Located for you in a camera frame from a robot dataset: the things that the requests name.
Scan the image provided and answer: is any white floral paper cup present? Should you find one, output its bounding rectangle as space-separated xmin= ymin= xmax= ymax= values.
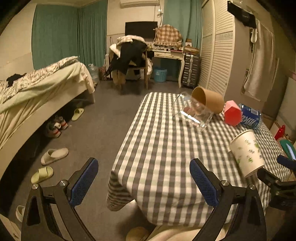
xmin=229 ymin=130 xmax=264 ymax=178

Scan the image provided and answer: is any red geometric cup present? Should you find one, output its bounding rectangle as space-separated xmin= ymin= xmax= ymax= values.
xmin=224 ymin=100 xmax=242 ymax=126

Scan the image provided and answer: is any brown kraft paper cup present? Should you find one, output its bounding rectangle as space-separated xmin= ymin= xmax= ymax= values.
xmin=192 ymin=87 xmax=224 ymax=114

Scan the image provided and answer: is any clear glass cup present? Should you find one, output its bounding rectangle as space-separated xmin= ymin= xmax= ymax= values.
xmin=171 ymin=92 xmax=214 ymax=132

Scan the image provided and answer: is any green plastic stool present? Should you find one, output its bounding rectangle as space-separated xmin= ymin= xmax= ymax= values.
xmin=280 ymin=140 xmax=296 ymax=160

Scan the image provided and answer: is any white slipper bottom left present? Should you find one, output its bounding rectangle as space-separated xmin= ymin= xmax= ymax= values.
xmin=15 ymin=205 xmax=25 ymax=223

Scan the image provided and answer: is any white slipper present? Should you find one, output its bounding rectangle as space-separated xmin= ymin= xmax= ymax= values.
xmin=41 ymin=148 xmax=69 ymax=166
xmin=15 ymin=205 xmax=25 ymax=223

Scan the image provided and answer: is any red plastic stool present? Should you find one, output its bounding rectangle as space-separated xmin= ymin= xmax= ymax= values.
xmin=274 ymin=125 xmax=285 ymax=140

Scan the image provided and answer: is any green slipper near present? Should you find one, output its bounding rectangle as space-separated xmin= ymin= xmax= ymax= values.
xmin=31 ymin=166 xmax=54 ymax=184

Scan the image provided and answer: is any white refrigerator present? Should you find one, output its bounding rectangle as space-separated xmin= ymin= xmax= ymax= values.
xmin=270 ymin=72 xmax=296 ymax=144

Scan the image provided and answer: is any blue plastic drink bottle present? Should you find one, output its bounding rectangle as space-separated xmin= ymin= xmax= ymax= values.
xmin=238 ymin=103 xmax=262 ymax=128

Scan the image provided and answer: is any red white sneaker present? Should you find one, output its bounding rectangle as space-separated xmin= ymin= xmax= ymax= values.
xmin=45 ymin=122 xmax=61 ymax=138
xmin=55 ymin=115 xmax=68 ymax=130

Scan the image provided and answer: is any hanging beige towel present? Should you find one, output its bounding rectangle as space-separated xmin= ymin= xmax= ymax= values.
xmin=243 ymin=20 xmax=276 ymax=102

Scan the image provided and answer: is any grey checkered tablecloth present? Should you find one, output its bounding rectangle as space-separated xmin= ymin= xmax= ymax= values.
xmin=106 ymin=91 xmax=293 ymax=227

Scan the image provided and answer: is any green slipper under bed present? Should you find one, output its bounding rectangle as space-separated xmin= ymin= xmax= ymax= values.
xmin=71 ymin=108 xmax=84 ymax=121

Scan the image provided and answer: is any bed with beige bedding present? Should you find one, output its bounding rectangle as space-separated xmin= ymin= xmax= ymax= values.
xmin=1 ymin=56 xmax=95 ymax=174

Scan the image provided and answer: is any dark suitcase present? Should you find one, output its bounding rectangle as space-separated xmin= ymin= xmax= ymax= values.
xmin=181 ymin=54 xmax=201 ymax=88

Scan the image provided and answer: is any white louvered wardrobe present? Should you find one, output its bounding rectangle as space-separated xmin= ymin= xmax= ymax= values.
xmin=199 ymin=1 xmax=254 ymax=104

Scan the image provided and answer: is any clear water jug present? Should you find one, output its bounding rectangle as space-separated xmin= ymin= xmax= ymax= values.
xmin=88 ymin=64 xmax=99 ymax=84

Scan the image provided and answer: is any blue laundry basket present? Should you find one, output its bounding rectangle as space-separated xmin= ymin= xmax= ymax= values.
xmin=153 ymin=68 xmax=167 ymax=83

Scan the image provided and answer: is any white desk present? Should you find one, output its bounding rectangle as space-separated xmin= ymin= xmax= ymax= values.
xmin=149 ymin=48 xmax=185 ymax=88

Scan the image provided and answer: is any chair piled with clothes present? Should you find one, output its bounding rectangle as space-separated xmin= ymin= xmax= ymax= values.
xmin=106 ymin=35 xmax=154 ymax=88

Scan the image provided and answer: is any plaid cloth bundle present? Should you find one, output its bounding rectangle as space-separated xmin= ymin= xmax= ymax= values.
xmin=153 ymin=25 xmax=183 ymax=48

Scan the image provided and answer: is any teal curtain right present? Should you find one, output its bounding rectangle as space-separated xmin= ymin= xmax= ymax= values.
xmin=163 ymin=0 xmax=202 ymax=49

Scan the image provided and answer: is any teal curtain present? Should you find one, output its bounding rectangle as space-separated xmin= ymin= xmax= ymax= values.
xmin=31 ymin=1 xmax=107 ymax=69
xmin=163 ymin=0 xmax=202 ymax=49

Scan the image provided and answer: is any teal curtain left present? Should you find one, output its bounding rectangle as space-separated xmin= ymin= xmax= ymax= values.
xmin=31 ymin=1 xmax=107 ymax=69

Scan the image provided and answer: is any black television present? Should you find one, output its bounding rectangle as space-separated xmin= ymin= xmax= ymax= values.
xmin=125 ymin=21 xmax=158 ymax=39

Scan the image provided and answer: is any air conditioner unit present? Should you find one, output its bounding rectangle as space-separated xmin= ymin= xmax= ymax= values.
xmin=120 ymin=0 xmax=159 ymax=8

